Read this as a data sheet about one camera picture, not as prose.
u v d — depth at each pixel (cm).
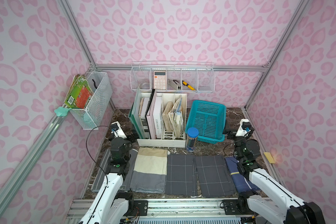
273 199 48
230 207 72
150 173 85
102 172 53
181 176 82
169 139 100
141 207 74
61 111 62
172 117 84
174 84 98
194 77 101
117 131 64
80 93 73
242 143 65
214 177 83
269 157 95
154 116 84
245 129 61
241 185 80
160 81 95
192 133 80
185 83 98
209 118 113
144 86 97
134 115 76
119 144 56
